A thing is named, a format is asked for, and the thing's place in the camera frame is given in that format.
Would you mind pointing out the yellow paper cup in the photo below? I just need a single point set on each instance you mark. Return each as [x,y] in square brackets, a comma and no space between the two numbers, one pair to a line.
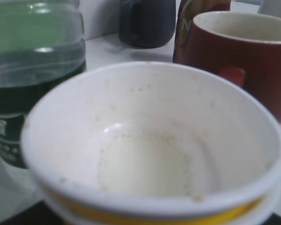
[153,143]

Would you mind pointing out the dark grey mug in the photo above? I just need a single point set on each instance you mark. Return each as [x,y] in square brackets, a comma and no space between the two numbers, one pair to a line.
[146,23]

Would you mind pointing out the brown coffee bottle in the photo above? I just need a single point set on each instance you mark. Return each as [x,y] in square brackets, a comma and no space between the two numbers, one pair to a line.
[188,9]

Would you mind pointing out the clear water bottle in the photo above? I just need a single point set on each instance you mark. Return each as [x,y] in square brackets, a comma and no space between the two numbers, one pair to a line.
[41,45]

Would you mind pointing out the red ceramic mug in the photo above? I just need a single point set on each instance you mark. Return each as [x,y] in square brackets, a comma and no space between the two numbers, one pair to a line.
[243,48]

